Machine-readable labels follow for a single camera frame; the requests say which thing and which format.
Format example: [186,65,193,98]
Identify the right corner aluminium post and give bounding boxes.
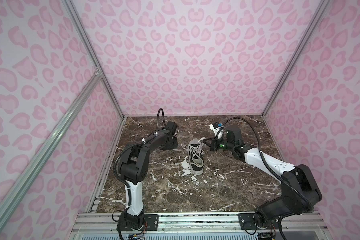
[262,0,333,119]

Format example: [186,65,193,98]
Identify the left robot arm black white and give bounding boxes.
[113,129,178,230]

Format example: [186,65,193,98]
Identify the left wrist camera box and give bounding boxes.
[165,121,178,137]

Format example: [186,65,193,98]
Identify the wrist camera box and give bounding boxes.
[165,121,178,137]
[209,122,242,143]

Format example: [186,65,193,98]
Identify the left corner aluminium post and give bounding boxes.
[62,0,125,120]

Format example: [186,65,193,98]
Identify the white shoelace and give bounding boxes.
[175,137,207,160]

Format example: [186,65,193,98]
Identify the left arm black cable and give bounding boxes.
[155,107,167,131]

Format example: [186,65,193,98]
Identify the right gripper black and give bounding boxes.
[202,135,236,152]

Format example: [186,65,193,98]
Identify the black white canvas sneaker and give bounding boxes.
[187,139,204,176]

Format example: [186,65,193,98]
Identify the aluminium front rail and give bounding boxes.
[69,212,332,240]

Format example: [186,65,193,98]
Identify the corner aluminium post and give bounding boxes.
[262,0,333,119]
[62,0,125,120]

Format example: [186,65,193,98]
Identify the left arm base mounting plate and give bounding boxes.
[117,213,159,232]

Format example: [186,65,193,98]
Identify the diagonal aluminium frame bar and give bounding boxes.
[0,73,102,233]

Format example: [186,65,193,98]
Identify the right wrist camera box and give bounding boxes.
[209,122,242,143]

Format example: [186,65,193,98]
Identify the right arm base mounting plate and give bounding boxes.
[238,213,284,231]

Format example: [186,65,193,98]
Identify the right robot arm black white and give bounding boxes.
[207,138,323,229]

